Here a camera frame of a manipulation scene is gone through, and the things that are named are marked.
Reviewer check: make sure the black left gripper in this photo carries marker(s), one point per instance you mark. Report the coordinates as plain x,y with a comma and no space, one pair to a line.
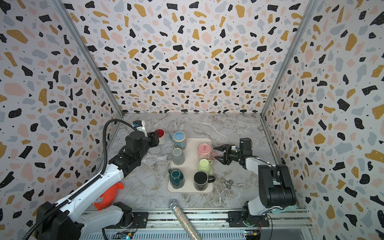
153,138

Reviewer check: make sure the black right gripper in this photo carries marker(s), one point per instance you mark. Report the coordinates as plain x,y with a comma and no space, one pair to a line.
226,157

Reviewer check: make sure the white mug red inside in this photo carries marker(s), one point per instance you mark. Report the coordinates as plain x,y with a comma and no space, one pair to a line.
162,136

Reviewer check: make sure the pink mug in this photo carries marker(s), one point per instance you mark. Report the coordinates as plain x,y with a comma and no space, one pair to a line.
205,151

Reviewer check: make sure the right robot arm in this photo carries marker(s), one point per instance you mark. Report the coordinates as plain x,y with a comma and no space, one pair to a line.
276,189

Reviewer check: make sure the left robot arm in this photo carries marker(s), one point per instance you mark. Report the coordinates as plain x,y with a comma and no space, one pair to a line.
64,220

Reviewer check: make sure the light green mug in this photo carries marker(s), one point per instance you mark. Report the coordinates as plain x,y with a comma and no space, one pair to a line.
205,166

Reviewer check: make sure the blue glazed mug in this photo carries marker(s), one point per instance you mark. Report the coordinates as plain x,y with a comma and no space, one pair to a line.
179,140

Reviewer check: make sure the black mug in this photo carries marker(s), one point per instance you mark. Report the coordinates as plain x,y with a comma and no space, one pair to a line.
202,179

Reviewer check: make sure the dark green mug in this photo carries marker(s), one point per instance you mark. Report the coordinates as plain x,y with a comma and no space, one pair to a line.
176,178

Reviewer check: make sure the grey frosted cup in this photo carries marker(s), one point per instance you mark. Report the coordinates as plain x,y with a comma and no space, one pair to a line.
178,157

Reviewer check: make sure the beige rectangular tray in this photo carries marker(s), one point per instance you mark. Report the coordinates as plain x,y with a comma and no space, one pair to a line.
189,168

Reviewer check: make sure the red shark plush toy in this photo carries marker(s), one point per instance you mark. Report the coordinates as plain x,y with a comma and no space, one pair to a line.
109,196

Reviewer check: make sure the teal folded cloth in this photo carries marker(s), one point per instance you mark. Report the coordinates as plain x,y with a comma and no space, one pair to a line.
283,210

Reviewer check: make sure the glitter filled tube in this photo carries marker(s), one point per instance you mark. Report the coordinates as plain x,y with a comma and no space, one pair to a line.
183,220

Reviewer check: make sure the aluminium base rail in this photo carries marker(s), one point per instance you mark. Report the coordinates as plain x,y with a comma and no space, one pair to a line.
198,224

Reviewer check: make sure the aluminium corner post left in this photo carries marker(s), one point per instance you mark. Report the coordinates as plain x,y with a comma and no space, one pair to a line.
65,16

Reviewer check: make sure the aluminium corner post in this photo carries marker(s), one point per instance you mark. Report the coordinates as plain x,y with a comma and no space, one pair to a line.
290,54
65,16

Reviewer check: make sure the aluminium corner post right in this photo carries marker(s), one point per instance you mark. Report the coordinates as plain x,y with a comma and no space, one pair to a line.
290,54

